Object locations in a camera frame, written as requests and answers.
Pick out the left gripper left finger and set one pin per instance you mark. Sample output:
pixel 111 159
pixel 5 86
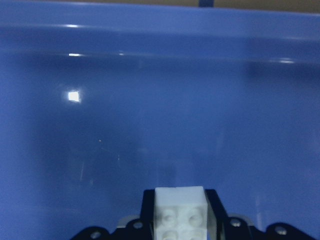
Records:
pixel 141 228

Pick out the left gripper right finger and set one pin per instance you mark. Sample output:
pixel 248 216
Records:
pixel 222 226

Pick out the white block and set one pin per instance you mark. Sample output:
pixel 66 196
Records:
pixel 180 213

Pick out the blue plastic tray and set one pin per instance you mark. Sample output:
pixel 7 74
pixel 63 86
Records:
pixel 99 102

